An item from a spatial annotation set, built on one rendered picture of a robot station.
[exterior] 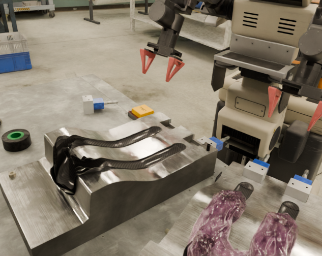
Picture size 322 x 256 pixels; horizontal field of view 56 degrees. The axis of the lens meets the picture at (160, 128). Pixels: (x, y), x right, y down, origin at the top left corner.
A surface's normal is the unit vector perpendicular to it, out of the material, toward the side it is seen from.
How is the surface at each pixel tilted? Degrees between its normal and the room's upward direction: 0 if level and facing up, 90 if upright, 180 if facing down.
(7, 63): 91
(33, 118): 0
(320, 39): 63
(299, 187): 0
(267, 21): 98
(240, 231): 13
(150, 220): 0
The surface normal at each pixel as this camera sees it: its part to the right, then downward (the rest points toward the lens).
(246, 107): -0.62, 0.49
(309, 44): -0.53, -0.05
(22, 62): 0.55, 0.46
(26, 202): 0.05, -0.86
